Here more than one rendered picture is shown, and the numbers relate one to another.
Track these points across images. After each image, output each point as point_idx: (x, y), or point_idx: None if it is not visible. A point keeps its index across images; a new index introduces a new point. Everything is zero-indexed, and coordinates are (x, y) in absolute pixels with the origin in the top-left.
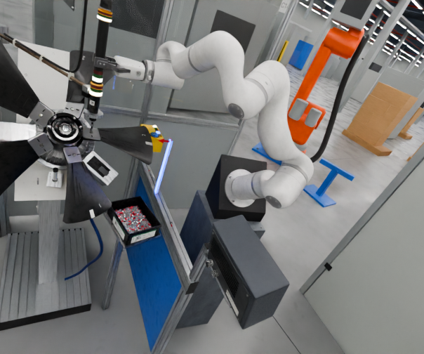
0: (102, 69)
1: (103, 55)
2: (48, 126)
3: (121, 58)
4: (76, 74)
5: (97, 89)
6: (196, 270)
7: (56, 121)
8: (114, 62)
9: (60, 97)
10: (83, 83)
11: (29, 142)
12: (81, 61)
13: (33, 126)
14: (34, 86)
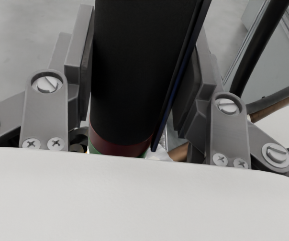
0: (94, 116)
1: (99, 17)
2: (72, 131)
3: (199, 239)
4: None
5: None
6: None
7: (86, 143)
8: (24, 125)
9: None
10: (174, 150)
11: (73, 129)
12: (240, 77)
13: (162, 147)
14: None
